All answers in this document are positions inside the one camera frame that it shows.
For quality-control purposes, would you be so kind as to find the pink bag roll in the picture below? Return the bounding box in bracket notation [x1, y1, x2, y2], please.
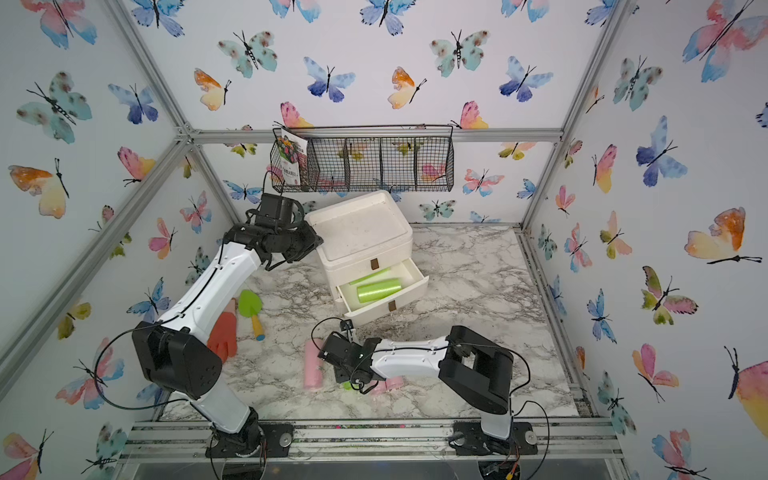
[370, 377, 405, 396]
[303, 339, 323, 391]

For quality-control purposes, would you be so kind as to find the drawer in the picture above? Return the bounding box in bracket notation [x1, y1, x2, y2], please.
[332, 259, 429, 326]
[318, 242, 413, 287]

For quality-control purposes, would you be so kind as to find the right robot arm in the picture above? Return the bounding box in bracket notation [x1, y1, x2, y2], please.
[317, 325, 514, 441]

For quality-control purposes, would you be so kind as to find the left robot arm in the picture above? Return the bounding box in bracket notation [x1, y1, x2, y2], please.
[131, 194, 323, 434]

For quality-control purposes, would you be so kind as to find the white three-drawer foam cabinet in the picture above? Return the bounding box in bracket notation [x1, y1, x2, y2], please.
[305, 190, 430, 329]

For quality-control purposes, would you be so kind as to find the green toy shovel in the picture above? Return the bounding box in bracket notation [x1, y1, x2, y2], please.
[238, 290, 266, 341]

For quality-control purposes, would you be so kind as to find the flower seed packet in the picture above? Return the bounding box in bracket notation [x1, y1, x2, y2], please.
[276, 129, 309, 186]

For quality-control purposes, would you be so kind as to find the red rubber glove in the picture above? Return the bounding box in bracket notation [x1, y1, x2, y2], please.
[207, 298, 237, 363]

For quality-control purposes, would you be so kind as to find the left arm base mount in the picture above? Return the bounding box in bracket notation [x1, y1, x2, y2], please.
[205, 422, 294, 460]

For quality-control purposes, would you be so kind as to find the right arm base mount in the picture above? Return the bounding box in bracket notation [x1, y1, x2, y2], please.
[447, 421, 539, 457]

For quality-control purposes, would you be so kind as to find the black wire wall basket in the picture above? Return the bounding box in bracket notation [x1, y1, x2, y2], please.
[267, 124, 455, 195]

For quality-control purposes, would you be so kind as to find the aluminium front rail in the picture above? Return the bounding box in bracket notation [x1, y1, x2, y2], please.
[119, 417, 624, 463]

